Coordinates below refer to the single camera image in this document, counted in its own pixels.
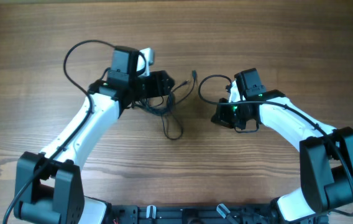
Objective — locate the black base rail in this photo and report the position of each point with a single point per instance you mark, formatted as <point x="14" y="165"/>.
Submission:
<point x="257" y="213"/>

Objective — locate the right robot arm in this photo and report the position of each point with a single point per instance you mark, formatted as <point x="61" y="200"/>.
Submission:
<point x="325" y="152"/>

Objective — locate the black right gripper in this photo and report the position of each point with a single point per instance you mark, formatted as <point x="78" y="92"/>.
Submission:
<point x="220" y="116"/>

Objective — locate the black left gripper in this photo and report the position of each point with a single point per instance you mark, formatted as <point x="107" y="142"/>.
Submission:
<point x="158" y="88"/>

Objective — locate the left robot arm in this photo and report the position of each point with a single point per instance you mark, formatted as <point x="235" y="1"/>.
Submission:
<point x="48" y="185"/>

